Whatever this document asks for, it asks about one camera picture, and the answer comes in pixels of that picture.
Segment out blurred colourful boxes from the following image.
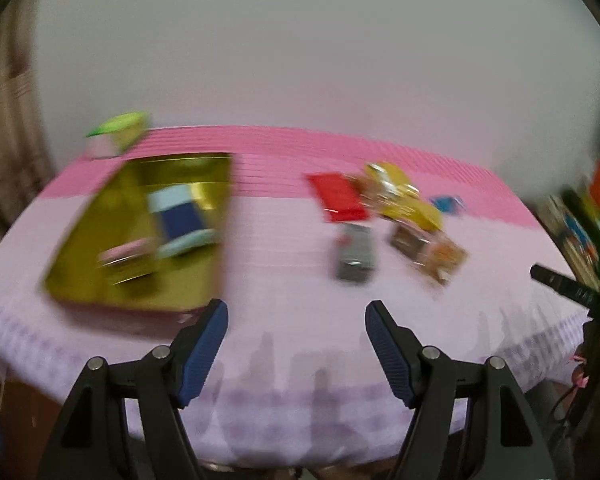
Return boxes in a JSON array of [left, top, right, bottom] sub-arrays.
[[545, 160, 600, 291]]

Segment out pink and purple checked tablecloth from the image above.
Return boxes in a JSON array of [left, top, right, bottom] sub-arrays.
[[0, 125, 593, 471]]

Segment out red snack packet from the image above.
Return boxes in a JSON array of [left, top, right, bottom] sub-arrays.
[[305, 172, 372, 224]]

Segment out large yellow snack packet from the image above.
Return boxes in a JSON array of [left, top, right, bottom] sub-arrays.
[[380, 187, 443, 233]]

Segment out brown and orange snack packet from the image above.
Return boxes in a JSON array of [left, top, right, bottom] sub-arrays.
[[390, 222, 469, 287]]

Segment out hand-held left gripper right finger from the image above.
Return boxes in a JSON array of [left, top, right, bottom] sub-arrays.
[[364, 300, 558, 480]]

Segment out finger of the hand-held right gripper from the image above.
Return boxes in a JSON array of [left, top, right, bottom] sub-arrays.
[[530, 264, 600, 311]]

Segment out pink snack packet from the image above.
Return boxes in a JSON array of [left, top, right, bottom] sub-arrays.
[[99, 239, 157, 272]]

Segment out yellow packet with silver strip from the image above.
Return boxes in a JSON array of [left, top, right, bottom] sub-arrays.
[[365, 161, 417, 197]]

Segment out blue and white snack packet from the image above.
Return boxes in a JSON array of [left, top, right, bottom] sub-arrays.
[[147, 185, 217, 261]]

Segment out small blue snack packet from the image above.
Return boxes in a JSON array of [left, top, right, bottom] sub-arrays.
[[430, 195, 464, 215]]

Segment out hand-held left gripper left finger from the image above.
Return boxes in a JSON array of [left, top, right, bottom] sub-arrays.
[[37, 298, 229, 480]]

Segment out grey snack packet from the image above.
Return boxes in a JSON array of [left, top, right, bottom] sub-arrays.
[[336, 222, 377, 285]]

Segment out beige floral curtain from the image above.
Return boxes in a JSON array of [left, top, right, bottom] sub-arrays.
[[0, 10, 56, 241]]

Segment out maroon tin box gold inside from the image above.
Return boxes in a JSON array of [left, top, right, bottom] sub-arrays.
[[42, 152, 233, 313]]

